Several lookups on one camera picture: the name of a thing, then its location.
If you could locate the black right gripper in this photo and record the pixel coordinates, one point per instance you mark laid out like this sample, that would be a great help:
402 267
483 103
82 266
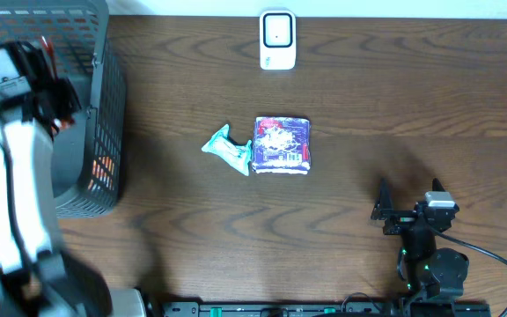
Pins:
384 210

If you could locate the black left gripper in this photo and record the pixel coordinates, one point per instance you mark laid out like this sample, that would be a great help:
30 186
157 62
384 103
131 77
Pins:
54 93

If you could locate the purple tissue pack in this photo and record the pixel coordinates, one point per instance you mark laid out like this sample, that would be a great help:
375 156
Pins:
281 145

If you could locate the teal wet wipe packet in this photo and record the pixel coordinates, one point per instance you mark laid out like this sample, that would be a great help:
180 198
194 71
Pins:
236 156

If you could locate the red-brown chocolate bar wrapper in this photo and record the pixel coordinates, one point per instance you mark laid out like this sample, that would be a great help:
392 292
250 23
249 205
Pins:
66 122

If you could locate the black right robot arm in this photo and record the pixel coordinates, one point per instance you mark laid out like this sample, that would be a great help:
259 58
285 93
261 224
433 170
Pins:
433 273

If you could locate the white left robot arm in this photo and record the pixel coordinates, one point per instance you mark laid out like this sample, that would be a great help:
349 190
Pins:
38 276

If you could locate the white barcode scanner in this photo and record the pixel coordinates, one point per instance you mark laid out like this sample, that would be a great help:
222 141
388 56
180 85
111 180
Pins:
278 40

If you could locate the grey plastic mesh basket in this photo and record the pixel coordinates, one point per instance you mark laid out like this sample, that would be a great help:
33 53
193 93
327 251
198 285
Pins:
87 155

